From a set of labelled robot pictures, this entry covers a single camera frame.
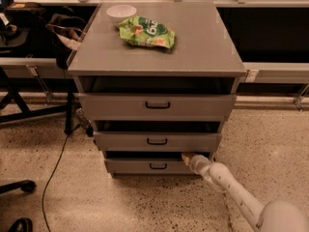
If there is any grey bottom drawer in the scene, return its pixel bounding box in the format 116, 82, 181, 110
104, 159, 193, 175

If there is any grey drawer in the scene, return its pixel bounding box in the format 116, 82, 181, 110
94, 131, 221, 152
104, 159, 193, 175
79, 93, 236, 121

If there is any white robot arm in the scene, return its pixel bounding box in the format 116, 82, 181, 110
182, 153, 309, 232

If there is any grey drawer cabinet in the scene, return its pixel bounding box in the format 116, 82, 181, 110
67, 0, 247, 179

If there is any grey middle drawer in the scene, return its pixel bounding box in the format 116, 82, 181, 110
94, 131, 221, 152

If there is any grey top drawer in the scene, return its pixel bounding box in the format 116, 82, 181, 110
79, 93, 236, 121

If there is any green snack bag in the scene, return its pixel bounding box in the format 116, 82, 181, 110
119, 15, 176, 49

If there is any white bowl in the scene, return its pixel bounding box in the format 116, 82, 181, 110
106, 5, 137, 25

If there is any office chair base leg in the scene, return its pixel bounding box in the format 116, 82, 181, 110
0, 180, 36, 194

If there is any dark bag with cloth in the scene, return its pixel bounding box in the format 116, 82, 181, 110
45, 14, 86, 70

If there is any black floor cable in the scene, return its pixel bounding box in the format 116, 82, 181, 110
41, 123, 81, 232

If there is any metal rail bracket right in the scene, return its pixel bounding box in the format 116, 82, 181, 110
293, 84, 309, 111

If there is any metal rail bracket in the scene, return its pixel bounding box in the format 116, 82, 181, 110
293, 84, 309, 111
26, 65, 54, 103

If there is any metal rail bracket left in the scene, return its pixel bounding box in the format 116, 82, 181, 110
26, 65, 54, 103

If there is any black table frame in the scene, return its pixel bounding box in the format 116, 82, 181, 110
0, 68, 74, 135

